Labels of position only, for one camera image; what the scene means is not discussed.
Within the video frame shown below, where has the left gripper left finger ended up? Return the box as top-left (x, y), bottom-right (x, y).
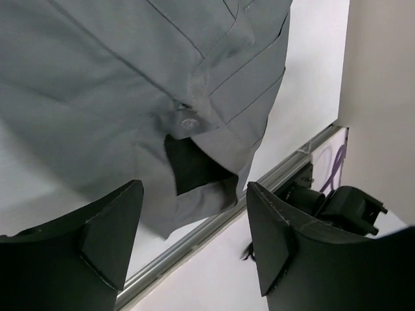
top-left (1, 180), bottom-right (144, 311)

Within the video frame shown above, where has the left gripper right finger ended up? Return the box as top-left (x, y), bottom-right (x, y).
top-left (246, 183), bottom-right (414, 310)

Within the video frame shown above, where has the grey pleated skirt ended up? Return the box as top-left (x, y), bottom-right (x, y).
top-left (1, 1), bottom-right (291, 238)

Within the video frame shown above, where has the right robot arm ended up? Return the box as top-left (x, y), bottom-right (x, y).
top-left (275, 183), bottom-right (388, 236)

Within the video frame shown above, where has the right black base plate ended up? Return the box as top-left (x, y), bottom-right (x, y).
top-left (274, 163), bottom-right (314, 200)

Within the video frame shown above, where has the aluminium table edge rail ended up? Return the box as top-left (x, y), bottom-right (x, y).
top-left (114, 125), bottom-right (341, 310)

